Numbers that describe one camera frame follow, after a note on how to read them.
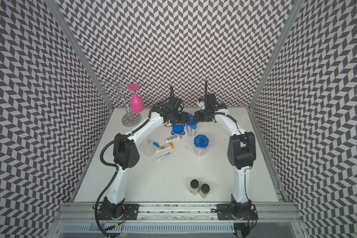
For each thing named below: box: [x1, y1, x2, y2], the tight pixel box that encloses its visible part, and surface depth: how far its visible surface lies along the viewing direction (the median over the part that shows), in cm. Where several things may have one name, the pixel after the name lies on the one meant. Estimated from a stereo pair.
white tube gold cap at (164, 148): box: [155, 142, 175, 153], surface depth 96 cm
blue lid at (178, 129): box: [171, 123, 186, 136], surface depth 107 cm
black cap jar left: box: [189, 178, 201, 196], surface depth 74 cm
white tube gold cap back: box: [164, 133, 183, 144], surface depth 101 cm
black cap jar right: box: [198, 183, 211, 199], surface depth 74 cm
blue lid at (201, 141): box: [193, 134, 210, 149], surface depth 86 cm
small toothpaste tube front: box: [156, 151, 173, 162], surface depth 92 cm
